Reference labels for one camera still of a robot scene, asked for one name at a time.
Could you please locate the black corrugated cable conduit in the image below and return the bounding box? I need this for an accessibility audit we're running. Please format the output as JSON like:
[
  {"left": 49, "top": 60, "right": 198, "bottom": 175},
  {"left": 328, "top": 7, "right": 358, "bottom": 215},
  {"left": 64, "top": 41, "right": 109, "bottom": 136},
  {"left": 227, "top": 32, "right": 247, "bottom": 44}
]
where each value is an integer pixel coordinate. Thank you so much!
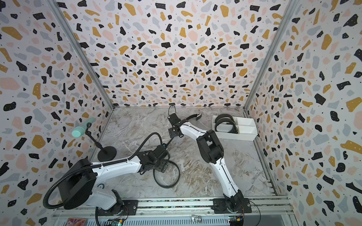
[{"left": 43, "top": 132, "right": 163, "bottom": 210}]

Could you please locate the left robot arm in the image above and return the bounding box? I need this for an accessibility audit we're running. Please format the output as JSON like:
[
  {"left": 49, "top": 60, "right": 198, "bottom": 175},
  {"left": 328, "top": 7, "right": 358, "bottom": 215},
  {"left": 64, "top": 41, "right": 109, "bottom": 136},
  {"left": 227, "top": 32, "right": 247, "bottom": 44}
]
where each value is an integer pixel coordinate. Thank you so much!
[{"left": 58, "top": 144, "right": 170, "bottom": 210}]

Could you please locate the aluminium rail frame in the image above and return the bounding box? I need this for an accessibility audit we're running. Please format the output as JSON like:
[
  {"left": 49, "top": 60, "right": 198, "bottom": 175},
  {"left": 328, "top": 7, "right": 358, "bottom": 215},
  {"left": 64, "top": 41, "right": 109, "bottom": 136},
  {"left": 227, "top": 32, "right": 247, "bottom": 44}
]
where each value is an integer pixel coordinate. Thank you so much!
[{"left": 50, "top": 196, "right": 298, "bottom": 226}]

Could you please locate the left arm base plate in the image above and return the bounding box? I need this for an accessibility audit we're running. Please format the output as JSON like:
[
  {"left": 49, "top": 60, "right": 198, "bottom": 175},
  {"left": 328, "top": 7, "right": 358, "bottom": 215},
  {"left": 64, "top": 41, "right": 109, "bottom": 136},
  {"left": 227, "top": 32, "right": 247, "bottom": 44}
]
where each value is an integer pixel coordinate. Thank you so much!
[{"left": 96, "top": 200, "right": 139, "bottom": 217}]

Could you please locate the green foam microphone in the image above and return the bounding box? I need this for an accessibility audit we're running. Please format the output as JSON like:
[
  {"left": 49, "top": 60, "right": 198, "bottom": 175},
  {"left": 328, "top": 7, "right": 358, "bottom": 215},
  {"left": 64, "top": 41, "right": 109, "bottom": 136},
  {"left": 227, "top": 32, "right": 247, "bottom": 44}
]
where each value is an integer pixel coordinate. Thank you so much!
[{"left": 71, "top": 117, "right": 96, "bottom": 138}]

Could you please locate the white divided storage box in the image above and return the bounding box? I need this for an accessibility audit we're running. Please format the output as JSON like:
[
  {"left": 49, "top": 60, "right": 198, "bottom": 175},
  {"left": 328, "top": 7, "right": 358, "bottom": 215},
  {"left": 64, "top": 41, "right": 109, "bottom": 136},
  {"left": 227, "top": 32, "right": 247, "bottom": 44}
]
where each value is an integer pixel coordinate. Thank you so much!
[{"left": 212, "top": 115, "right": 257, "bottom": 141}]

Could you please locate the pink printed card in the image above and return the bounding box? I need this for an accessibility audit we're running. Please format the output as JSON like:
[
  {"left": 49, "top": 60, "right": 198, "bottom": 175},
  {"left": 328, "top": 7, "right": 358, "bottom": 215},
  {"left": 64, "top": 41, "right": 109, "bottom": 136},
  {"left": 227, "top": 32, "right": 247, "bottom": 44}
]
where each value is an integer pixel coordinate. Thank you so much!
[{"left": 65, "top": 218, "right": 87, "bottom": 226}]

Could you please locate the long black belt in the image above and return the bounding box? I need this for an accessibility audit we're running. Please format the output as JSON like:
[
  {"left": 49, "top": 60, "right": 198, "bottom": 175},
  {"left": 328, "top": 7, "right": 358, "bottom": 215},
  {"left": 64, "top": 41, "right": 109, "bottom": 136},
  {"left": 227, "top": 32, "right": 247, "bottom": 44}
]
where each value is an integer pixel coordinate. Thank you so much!
[
  {"left": 215, "top": 117, "right": 238, "bottom": 134},
  {"left": 152, "top": 113, "right": 202, "bottom": 189}
]

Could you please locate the black microphone stand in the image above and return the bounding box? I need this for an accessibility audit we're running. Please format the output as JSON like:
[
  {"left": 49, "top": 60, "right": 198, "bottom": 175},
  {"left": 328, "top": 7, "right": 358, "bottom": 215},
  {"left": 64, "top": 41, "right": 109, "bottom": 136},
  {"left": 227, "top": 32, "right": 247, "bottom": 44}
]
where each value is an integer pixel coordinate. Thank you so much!
[{"left": 85, "top": 129, "right": 117, "bottom": 162}]

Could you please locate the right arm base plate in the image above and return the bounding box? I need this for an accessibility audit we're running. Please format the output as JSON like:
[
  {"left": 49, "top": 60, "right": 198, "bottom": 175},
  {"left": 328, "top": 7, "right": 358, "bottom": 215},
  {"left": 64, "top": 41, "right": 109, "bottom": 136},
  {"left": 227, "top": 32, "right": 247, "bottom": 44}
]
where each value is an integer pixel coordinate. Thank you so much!
[{"left": 211, "top": 198, "right": 252, "bottom": 214}]

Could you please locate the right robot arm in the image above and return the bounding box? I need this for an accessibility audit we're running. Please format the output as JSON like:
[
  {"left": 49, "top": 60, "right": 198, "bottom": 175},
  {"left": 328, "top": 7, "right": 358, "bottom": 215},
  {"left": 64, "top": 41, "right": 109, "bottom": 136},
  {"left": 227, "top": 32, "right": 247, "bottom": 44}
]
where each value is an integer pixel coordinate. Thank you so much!
[{"left": 168, "top": 113, "right": 244, "bottom": 212}]

